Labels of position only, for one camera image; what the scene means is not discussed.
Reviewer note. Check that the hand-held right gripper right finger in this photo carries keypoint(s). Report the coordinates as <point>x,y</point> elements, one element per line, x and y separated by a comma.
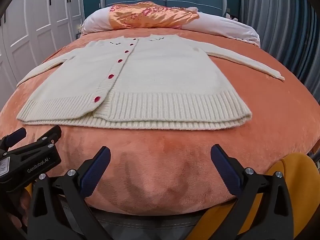
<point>226,171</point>

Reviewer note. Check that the grey curtain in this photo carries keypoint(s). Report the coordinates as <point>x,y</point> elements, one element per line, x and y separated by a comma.
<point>275,20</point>

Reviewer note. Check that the grey bed base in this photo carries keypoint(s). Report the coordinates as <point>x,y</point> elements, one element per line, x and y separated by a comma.
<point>150,227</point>

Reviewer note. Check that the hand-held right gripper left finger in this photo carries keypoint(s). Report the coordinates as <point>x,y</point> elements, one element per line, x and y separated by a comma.
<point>96,171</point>

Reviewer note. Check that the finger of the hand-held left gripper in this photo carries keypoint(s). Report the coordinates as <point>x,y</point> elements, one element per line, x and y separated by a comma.
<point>47,136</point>
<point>15,135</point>

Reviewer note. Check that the cream knit cardigan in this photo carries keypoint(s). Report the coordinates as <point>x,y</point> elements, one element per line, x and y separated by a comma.
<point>160,80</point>

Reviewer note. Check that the orange floral satin pillow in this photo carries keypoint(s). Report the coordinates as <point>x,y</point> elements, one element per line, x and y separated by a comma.
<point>147,15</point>

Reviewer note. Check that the orange plush blanket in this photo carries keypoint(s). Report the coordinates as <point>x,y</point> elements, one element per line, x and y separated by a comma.
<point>162,170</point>

